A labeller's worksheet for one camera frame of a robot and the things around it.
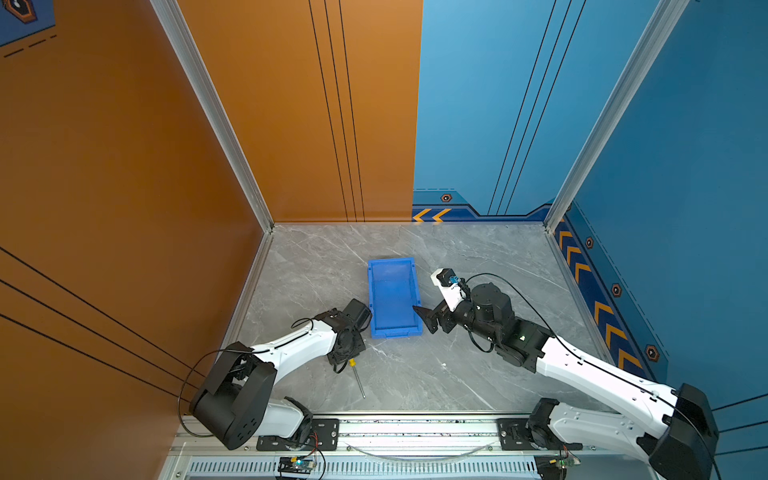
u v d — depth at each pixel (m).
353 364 0.84
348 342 0.68
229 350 0.46
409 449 0.72
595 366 0.47
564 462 0.70
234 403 0.42
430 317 0.63
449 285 0.61
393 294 1.01
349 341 0.68
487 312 0.54
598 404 0.47
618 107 0.85
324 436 0.74
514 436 0.72
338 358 0.76
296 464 0.71
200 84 0.81
